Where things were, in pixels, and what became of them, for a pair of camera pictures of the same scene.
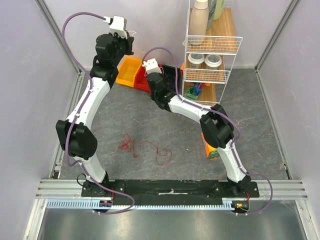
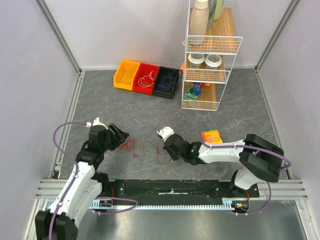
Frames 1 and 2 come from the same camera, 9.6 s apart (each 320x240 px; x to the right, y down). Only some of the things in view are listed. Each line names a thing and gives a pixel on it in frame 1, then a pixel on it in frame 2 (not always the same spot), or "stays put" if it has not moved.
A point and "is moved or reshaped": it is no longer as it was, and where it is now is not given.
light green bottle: [218, 9] stays put
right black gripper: [168, 74] → [169, 146]
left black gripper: [128, 42] → [119, 138]
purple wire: [167, 76] is moved or reshaped
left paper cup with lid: [196, 60] stays put
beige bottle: [198, 23] stays put
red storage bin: [141, 80] stays put
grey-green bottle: [211, 6] stays put
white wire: [134, 32] → [140, 82]
